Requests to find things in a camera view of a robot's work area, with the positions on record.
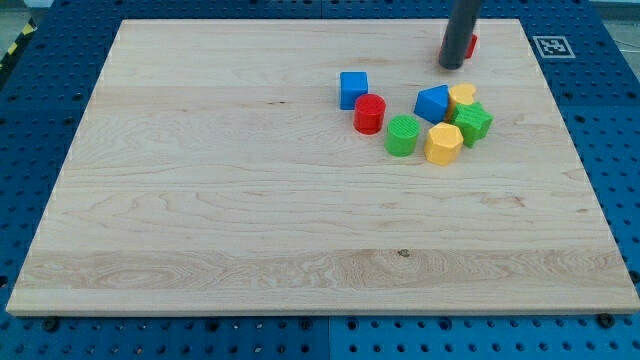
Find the red star block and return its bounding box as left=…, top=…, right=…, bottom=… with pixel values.
left=439, top=33, right=478, bottom=60

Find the blue cube block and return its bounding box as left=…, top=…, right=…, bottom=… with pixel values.
left=339, top=71, right=369, bottom=110

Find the green star block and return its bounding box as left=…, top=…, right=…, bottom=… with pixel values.
left=452, top=102, right=494, bottom=148

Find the red cylinder block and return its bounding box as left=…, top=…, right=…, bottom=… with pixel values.
left=353, top=94, right=386, bottom=135

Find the green cylinder block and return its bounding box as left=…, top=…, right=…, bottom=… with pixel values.
left=384, top=114, right=420, bottom=157

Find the light wooden board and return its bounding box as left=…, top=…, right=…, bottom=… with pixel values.
left=7, top=19, right=639, bottom=317

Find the yellow hexagon block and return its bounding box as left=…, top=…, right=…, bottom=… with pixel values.
left=424, top=123, right=464, bottom=166

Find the blue triangular prism block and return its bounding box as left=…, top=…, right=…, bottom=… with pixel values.
left=414, top=85, right=449, bottom=124

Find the yellow heart block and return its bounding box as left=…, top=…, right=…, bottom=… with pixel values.
left=444, top=83, right=477, bottom=122

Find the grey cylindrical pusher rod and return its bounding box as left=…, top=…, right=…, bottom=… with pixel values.
left=438, top=0, right=483, bottom=70

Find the white fiducial marker tag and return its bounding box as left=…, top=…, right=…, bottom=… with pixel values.
left=533, top=35, right=575, bottom=59

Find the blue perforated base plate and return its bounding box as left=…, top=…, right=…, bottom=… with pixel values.
left=1, top=0, right=639, bottom=359

